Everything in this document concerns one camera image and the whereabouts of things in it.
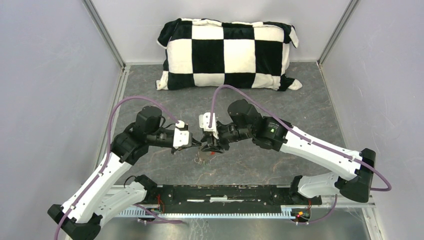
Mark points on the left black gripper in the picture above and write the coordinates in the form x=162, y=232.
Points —
x=195, y=143

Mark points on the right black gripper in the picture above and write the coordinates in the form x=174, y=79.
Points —
x=208, y=138

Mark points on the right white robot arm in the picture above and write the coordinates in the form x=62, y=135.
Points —
x=349, y=174

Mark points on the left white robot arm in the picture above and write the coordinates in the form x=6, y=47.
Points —
x=87, y=211

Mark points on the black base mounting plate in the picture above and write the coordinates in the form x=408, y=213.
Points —
x=225, y=199

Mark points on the black and white checkered pillow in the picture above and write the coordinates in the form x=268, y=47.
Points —
x=210, y=53

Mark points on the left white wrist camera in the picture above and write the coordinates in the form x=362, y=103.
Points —
x=182, y=137

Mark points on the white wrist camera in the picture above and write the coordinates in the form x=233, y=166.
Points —
x=182, y=137
x=208, y=123

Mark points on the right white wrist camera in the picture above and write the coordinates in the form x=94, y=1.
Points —
x=208, y=123

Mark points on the white slotted cable duct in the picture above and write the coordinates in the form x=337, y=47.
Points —
x=136, y=212

